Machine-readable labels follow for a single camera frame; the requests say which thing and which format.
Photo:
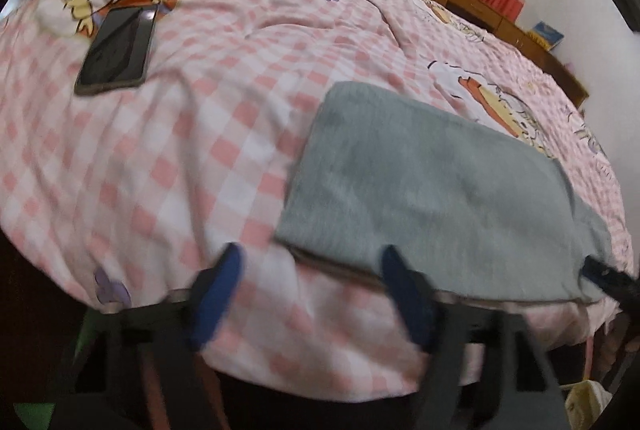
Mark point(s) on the blue book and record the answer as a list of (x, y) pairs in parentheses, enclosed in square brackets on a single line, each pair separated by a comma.
[(547, 36)]

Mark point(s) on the black smartphone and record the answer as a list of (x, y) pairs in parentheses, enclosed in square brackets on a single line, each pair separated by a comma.
[(117, 50)]

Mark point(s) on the pink checked printed blanket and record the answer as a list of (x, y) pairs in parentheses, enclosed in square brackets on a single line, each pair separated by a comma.
[(200, 135)]

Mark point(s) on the grey pants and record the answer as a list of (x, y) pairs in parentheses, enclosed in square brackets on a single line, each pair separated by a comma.
[(430, 200)]

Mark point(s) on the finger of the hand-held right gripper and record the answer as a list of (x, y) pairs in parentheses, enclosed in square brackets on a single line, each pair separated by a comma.
[(612, 282)]

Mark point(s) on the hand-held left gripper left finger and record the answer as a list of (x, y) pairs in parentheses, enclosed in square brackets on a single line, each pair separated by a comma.
[(217, 295)]

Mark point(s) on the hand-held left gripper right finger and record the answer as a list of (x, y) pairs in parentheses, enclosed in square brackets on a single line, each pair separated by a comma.
[(407, 295)]

